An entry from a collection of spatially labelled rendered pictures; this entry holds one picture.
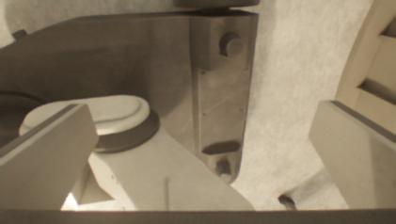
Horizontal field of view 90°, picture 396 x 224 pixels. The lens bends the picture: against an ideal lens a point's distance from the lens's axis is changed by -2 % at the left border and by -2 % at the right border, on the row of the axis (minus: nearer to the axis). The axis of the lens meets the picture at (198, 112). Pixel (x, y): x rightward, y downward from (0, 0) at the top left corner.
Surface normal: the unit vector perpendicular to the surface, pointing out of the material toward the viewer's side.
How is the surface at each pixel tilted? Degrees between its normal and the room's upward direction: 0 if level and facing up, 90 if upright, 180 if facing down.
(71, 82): 0
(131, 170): 90
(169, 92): 0
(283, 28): 0
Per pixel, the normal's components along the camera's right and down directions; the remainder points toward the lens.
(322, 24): 0.18, 0.51
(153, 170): -0.02, -0.86
